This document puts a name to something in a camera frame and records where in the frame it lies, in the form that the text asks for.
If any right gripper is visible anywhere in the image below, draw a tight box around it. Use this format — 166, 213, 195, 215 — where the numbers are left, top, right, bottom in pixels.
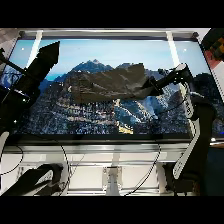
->
143, 76, 165, 98

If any heap of clothes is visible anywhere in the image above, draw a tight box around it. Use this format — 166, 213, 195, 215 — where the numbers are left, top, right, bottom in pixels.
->
200, 28, 224, 63

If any grey garment with white stripes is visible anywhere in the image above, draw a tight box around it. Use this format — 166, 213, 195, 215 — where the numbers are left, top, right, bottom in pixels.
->
68, 62, 155, 105

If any black cable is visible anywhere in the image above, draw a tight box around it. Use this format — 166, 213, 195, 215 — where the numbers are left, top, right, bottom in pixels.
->
0, 143, 25, 177
46, 138, 73, 197
123, 143, 163, 197

